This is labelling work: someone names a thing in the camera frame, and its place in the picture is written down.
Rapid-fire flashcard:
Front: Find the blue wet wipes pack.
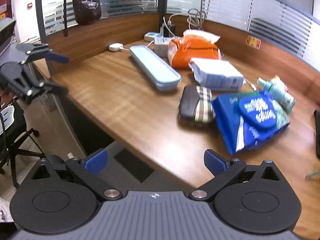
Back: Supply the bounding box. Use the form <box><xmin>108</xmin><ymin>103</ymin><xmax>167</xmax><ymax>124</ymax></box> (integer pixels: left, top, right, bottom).
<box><xmin>212</xmin><ymin>90</ymin><xmax>290</xmax><ymax>155</ymax></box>

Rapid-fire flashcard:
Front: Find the black floor lamp pole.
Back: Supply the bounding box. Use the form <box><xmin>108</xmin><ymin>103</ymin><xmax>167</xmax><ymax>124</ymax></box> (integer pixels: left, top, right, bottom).
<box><xmin>63</xmin><ymin>0</ymin><xmax>68</xmax><ymax>37</ymax></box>

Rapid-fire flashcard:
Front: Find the black office chair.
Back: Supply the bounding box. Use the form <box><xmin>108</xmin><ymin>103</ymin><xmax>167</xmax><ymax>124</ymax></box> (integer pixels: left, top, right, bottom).
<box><xmin>1</xmin><ymin>102</ymin><xmax>46</xmax><ymax>188</ymax></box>

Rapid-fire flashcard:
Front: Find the dark plant pot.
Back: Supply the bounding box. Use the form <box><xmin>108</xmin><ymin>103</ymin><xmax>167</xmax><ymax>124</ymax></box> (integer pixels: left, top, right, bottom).
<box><xmin>72</xmin><ymin>0</ymin><xmax>101</xmax><ymax>25</ymax></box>

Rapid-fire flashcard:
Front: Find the white power adapter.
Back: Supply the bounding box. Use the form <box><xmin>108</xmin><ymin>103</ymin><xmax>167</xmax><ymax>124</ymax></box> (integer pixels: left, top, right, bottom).
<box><xmin>108</xmin><ymin>43</ymin><xmax>124</xmax><ymax>52</ymax></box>

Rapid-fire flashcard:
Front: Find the brown plaid pouch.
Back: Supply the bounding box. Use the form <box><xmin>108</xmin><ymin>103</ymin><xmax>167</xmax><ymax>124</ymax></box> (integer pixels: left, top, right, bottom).
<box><xmin>178</xmin><ymin>85</ymin><xmax>215</xmax><ymax>126</ymax></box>

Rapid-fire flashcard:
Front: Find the teal spray bottle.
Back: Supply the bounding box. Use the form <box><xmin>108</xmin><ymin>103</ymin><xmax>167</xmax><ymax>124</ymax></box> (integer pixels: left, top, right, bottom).
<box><xmin>257</xmin><ymin>77</ymin><xmax>296</xmax><ymax>113</ymax></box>

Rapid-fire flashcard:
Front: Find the white paper package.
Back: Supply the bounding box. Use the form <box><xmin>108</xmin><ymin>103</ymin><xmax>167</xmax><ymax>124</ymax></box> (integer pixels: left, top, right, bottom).
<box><xmin>188</xmin><ymin>57</ymin><xmax>245</xmax><ymax>92</ymax></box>

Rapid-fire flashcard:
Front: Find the white small box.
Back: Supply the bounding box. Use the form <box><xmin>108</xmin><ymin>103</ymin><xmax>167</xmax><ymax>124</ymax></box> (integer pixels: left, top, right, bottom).
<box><xmin>153</xmin><ymin>37</ymin><xmax>177</xmax><ymax>57</ymax></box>

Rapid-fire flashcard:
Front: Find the light blue long case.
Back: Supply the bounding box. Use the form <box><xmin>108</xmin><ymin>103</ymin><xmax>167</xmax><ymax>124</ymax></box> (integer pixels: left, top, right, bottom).
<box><xmin>130</xmin><ymin>46</ymin><xmax>181</xmax><ymax>92</ymax></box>

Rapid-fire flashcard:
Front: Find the orange plastic bag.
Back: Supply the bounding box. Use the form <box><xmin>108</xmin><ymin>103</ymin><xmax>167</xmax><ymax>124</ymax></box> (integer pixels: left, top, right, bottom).
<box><xmin>167</xmin><ymin>29</ymin><xmax>221</xmax><ymax>68</ymax></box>

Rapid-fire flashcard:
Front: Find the red yellow sticker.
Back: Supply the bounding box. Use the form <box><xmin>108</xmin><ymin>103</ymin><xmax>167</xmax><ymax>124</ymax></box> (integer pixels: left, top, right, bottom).
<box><xmin>246</xmin><ymin>35</ymin><xmax>261</xmax><ymax>50</ymax></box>

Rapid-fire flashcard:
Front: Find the grey cables bundle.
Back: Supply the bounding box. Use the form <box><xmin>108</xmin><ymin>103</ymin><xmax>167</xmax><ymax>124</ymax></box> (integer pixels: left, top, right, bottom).
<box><xmin>186</xmin><ymin>0</ymin><xmax>208</xmax><ymax>30</ymax></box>

